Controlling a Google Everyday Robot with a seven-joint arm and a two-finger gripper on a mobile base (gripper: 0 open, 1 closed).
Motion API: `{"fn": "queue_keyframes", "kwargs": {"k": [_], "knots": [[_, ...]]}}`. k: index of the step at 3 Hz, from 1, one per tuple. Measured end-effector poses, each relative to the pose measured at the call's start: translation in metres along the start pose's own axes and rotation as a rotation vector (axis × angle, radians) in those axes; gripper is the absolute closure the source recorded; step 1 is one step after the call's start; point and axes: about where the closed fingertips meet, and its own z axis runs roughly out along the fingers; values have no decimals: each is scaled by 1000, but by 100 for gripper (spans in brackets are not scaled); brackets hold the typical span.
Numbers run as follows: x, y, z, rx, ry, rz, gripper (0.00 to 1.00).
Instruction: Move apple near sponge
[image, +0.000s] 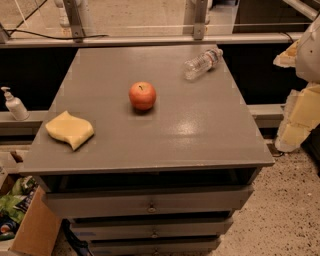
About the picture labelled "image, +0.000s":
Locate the metal rail frame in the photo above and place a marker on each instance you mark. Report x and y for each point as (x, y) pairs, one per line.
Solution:
(86, 23)

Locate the clear plastic water bottle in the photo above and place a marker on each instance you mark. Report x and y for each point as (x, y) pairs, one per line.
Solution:
(201, 64)

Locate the bottom grey drawer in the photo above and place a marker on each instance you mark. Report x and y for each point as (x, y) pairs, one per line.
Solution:
(154, 247)

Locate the colourful snack bags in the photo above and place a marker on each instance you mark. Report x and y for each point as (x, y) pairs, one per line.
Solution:
(14, 205)

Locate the cardboard box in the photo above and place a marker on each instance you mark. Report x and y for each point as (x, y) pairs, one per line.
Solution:
(38, 231)

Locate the yellow sponge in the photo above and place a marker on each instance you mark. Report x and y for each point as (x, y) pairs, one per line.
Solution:
(70, 129)

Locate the grey drawer cabinet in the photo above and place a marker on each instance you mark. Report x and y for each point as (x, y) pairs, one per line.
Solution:
(197, 134)

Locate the red apple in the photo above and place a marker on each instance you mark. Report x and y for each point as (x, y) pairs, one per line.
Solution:
(142, 96)

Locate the white pump dispenser bottle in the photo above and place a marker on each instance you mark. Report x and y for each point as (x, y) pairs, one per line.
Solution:
(15, 105)

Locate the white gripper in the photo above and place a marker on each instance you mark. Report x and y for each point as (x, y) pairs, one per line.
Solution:
(310, 55)

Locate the grey drawer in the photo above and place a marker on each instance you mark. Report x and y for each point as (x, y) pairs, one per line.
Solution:
(157, 228)
(154, 247)
(147, 202)

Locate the middle grey drawer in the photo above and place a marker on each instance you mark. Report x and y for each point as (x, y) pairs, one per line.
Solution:
(157, 228)

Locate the top grey drawer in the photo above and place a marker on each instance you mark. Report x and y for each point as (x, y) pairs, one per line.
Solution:
(147, 202)

